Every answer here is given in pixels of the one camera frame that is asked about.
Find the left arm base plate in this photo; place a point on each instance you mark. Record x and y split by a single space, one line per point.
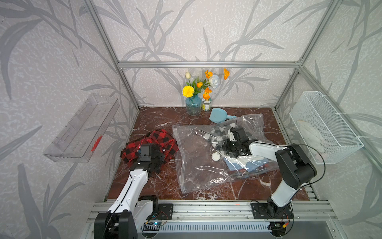
165 211

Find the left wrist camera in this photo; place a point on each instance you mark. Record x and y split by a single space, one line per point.
146 152

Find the artificial flower bouquet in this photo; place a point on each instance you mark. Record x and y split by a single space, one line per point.
203 86

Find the white cloth in basket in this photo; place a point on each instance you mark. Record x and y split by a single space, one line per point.
312 136

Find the grey white plaid shirt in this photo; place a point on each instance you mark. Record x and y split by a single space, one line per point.
218 135

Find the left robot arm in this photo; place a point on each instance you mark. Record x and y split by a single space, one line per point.
124 219

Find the light blue plastic scoop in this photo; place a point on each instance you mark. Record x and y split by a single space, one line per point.
219 115

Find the small white lidded jar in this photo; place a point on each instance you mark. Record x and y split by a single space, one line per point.
206 104

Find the white vacuum bag valve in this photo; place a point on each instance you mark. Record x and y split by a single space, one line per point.
215 156

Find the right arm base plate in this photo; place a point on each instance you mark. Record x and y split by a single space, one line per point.
267 211

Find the aluminium frame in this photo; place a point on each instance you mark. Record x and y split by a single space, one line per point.
275 51

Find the blue glass flower vase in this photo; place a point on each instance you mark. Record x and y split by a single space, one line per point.
194 105

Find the white folded garment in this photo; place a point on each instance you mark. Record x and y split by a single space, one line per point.
244 160

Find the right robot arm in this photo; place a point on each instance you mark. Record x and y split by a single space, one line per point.
294 165

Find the clear acrylic wall shelf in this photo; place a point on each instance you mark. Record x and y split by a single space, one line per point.
79 139

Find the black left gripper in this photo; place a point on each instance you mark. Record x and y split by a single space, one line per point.
160 157

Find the white wire wall basket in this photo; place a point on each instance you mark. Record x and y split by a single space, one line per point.
314 107

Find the light blue folded garment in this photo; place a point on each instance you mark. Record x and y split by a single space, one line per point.
232 165

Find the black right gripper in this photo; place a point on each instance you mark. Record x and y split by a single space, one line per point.
226 147

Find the tartan plaid folded garment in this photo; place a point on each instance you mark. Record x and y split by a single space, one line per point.
244 173

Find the clear plastic vacuum bag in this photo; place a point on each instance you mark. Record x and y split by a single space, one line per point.
206 159

